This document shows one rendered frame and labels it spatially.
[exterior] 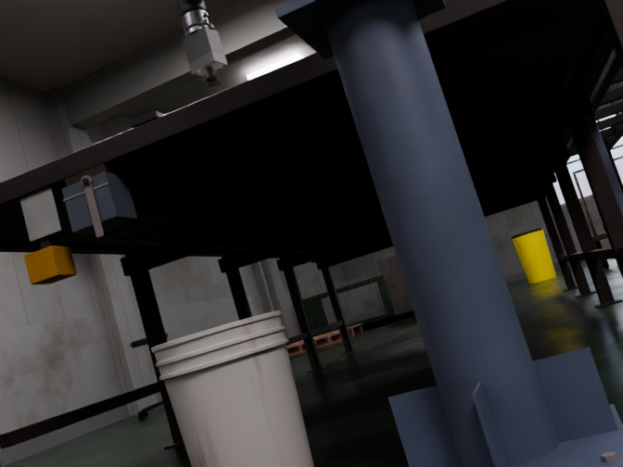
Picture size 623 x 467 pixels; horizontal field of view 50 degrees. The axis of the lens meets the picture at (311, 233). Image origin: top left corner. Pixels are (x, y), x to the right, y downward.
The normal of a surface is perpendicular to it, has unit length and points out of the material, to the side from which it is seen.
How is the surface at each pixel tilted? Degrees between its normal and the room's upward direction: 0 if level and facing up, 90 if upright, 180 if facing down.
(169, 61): 90
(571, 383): 90
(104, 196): 90
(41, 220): 90
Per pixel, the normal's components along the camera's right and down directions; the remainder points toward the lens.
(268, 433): 0.41, -0.18
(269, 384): 0.59, -0.22
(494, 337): 0.18, -0.18
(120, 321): 0.90, -0.31
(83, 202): -0.29, -0.04
